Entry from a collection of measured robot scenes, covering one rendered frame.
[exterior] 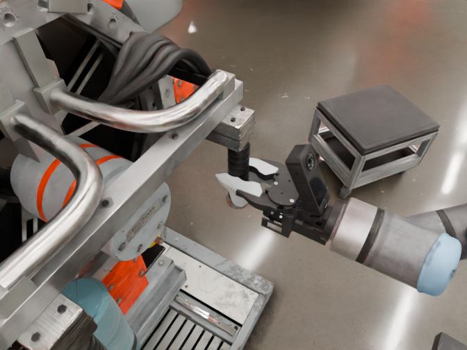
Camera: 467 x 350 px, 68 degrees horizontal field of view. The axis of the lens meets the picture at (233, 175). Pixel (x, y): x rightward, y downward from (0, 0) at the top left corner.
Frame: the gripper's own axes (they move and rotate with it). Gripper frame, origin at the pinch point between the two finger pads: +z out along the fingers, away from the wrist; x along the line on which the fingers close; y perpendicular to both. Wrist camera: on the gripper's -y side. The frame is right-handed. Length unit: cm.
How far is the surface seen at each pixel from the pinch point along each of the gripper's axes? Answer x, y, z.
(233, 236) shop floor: 33, 83, 18
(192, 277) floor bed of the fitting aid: 6, 75, 20
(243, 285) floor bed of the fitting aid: 13, 76, 2
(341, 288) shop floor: 33, 83, -29
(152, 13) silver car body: 47, 2, 55
